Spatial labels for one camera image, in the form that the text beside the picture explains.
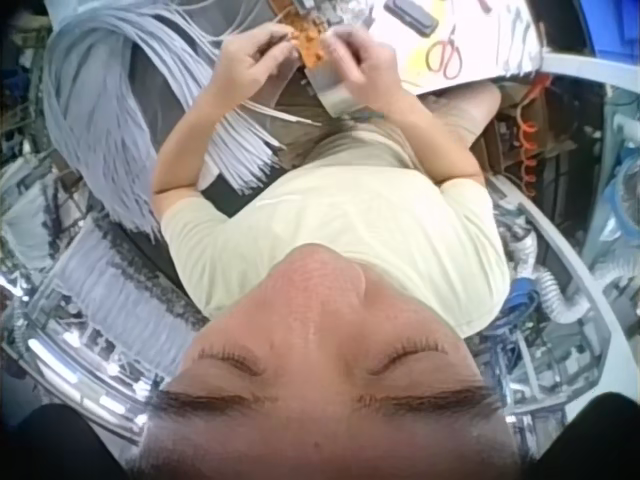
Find person's right hand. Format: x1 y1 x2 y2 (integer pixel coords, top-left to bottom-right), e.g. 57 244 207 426
324 30 410 115

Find person's left hand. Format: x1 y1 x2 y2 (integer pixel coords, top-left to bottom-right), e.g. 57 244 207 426
211 23 303 105

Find yellow paper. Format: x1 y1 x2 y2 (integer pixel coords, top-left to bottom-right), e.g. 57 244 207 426
405 48 437 87

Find black oblong case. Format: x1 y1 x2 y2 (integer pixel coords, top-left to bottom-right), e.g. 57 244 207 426
383 0 441 37

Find person's legs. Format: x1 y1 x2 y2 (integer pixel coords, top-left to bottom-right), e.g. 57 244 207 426
277 79 503 174

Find blue plastic bin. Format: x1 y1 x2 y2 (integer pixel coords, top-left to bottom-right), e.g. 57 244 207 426
593 0 640 57

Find grey metal bracket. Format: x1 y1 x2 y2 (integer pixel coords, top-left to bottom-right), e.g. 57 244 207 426
302 63 364 119

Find red-handled scissors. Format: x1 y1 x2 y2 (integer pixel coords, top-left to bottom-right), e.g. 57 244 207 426
424 23 465 81

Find bundle of grey wires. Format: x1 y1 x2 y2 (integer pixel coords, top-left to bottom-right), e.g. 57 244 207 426
41 0 287 237

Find orange coiled cable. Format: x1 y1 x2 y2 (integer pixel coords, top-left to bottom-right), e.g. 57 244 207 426
515 74 540 187

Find white corrugated hose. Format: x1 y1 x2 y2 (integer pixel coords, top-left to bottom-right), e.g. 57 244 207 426
528 268 584 324

